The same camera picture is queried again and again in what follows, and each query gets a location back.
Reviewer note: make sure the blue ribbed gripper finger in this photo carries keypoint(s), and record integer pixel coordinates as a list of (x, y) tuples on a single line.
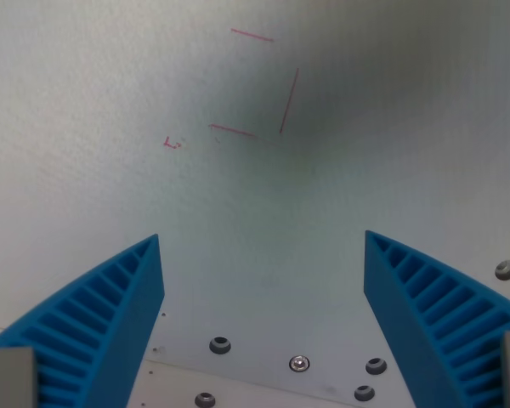
[(110, 323), (412, 323)]

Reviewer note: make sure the shiny silver screw head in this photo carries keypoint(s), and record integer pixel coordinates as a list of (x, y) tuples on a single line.
[(299, 364)]

